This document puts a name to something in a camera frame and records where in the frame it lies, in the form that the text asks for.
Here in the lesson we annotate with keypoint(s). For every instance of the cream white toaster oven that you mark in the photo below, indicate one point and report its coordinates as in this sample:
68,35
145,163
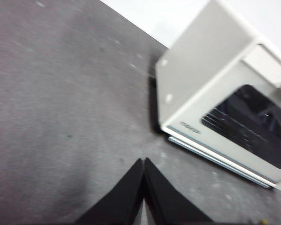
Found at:
196,58

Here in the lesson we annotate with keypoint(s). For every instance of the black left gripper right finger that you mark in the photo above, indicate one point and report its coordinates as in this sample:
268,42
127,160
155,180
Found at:
168,204

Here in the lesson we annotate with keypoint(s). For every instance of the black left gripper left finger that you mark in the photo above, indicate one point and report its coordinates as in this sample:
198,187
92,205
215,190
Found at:
121,201

